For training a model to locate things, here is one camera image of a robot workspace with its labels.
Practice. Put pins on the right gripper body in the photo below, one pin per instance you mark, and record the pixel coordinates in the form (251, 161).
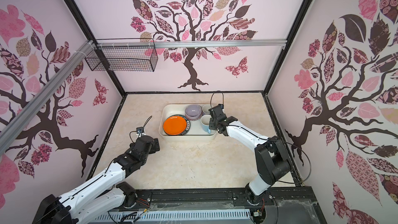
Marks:
(213, 124)

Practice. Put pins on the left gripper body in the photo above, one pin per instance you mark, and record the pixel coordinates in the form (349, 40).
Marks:
(153, 150)

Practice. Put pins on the light blue ceramic mug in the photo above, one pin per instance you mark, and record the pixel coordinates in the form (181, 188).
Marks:
(205, 122)

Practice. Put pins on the purple ceramic mug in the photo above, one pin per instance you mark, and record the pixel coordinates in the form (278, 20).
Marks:
(205, 109)

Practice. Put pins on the lavender ceramic bowl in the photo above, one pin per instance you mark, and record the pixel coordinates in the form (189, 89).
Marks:
(193, 112)

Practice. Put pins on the orange round plate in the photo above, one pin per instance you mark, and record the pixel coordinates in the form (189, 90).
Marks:
(173, 126)

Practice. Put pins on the black round plate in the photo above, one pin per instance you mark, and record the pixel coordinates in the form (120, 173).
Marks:
(187, 127)

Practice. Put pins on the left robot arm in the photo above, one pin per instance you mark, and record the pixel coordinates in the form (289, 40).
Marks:
(102, 193)

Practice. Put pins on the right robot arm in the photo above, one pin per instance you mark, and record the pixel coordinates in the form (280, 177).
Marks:
(272, 159)

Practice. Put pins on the white plastic bin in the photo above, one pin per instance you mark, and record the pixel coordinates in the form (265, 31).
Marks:
(195, 133)

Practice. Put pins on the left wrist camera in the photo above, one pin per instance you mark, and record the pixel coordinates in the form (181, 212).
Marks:
(140, 131)

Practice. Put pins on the white vented cable duct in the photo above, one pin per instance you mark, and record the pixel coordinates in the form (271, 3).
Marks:
(210, 216)

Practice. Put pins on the black wire basket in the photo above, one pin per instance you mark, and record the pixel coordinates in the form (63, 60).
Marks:
(123, 55)

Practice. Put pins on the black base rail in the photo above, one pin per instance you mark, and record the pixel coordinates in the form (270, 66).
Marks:
(280, 205)

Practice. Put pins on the aluminium rail back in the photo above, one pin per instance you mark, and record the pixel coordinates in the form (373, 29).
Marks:
(195, 44)

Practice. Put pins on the aluminium rail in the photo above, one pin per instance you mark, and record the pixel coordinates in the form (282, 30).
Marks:
(12, 130)
(195, 44)

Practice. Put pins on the aluminium rail left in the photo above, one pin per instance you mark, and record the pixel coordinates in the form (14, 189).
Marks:
(12, 130)

